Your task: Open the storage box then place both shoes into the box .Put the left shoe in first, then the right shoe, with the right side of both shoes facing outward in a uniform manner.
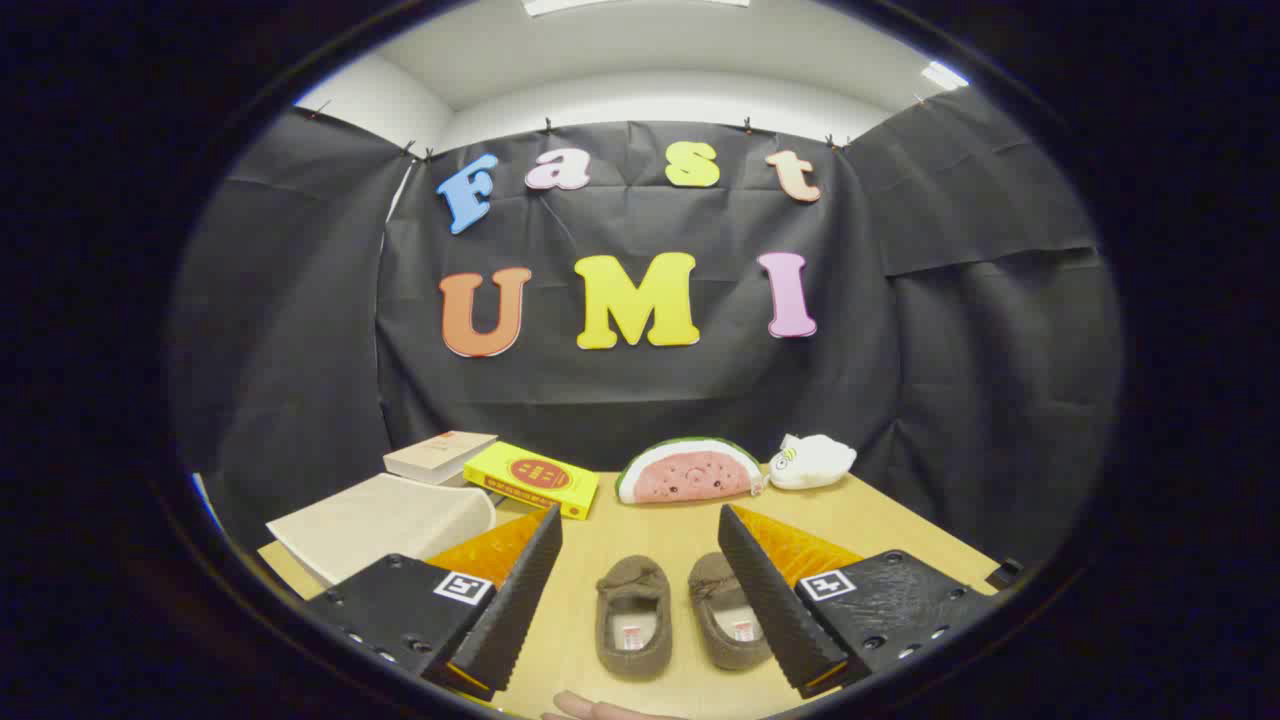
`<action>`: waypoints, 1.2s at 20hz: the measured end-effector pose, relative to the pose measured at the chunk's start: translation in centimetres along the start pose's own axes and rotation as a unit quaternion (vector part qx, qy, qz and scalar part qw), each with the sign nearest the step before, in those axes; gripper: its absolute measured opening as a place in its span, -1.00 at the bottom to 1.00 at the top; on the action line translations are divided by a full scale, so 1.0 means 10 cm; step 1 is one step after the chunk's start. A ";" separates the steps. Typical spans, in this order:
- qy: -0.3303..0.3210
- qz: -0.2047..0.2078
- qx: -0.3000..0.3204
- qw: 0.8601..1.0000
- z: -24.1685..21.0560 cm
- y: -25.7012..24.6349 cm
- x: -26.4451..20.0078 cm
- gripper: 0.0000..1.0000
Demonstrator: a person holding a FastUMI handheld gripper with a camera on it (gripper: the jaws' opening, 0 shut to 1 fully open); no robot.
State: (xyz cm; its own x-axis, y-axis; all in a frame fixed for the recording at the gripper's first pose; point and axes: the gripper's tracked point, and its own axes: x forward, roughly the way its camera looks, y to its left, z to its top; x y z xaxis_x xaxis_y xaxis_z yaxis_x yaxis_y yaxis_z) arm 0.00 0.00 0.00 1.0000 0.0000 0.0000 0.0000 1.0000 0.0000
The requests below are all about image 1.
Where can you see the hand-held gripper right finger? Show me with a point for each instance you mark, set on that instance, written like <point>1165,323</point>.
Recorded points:
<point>765,600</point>

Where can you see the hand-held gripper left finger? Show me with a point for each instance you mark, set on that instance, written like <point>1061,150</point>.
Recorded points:
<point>520,590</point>

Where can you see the brown fuzzy slipper shoe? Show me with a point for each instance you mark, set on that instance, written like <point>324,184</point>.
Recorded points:
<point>633,590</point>
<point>715,585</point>

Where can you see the cream storage box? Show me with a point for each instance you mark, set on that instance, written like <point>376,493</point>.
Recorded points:
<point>380,520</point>

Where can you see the yellow book with red circle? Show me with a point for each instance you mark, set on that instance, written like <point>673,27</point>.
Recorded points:
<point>530,475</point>

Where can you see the watermelon slice plush toy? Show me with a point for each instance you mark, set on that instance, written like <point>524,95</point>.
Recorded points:
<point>690,475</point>

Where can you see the white plush toy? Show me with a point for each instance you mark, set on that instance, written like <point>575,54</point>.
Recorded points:
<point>815,462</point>

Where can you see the black table edge clamp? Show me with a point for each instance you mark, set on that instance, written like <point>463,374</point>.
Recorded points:
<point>1005,574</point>

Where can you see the ceiling light panel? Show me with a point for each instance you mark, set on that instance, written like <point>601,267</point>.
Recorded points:
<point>943,75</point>
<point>600,4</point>

